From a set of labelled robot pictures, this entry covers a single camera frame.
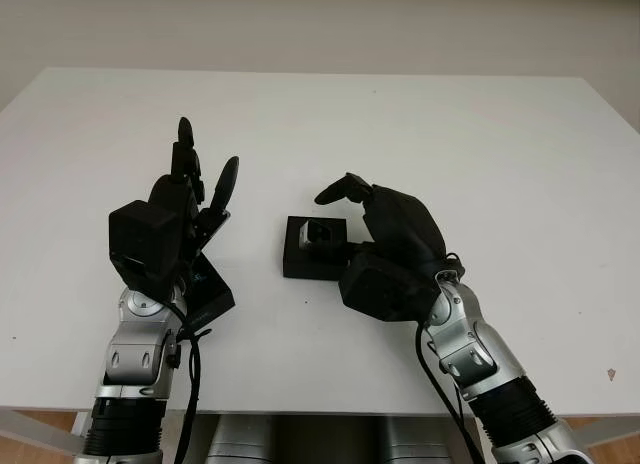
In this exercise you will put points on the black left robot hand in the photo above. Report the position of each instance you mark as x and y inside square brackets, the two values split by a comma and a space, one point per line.
[170, 189]

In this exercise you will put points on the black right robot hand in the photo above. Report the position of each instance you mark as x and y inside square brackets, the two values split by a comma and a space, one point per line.
[405, 224]

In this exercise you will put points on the small silver depth camera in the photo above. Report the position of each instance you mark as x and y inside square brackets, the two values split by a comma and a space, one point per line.
[307, 236]

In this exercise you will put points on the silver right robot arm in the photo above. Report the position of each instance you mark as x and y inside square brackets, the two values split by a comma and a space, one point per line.
[470, 344]

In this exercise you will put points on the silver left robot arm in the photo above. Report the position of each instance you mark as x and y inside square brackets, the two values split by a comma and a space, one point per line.
[135, 344]

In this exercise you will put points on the black RealSense box lid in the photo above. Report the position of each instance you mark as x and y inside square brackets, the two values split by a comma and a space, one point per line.
[215, 291]

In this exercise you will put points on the silver right robot thigh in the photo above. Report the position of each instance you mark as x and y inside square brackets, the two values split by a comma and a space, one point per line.
[415, 441]

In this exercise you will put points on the silver robot thigh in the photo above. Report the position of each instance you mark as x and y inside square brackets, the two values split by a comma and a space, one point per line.
[240, 441]
[415, 441]

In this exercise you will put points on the dark grey robot waist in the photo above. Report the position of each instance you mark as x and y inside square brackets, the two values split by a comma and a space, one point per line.
[327, 441]

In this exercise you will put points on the silver left robot thigh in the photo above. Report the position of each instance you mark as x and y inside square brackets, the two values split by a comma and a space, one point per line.
[240, 441]

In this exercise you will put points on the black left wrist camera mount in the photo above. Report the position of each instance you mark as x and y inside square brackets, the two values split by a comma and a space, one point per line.
[142, 239]

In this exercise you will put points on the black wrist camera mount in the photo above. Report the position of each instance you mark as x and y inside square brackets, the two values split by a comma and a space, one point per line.
[380, 289]
[142, 239]

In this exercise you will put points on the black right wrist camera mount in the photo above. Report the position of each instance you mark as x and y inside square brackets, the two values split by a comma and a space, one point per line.
[380, 289]

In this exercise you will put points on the black foam-lined camera box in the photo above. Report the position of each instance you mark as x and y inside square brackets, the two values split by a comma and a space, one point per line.
[300, 270]

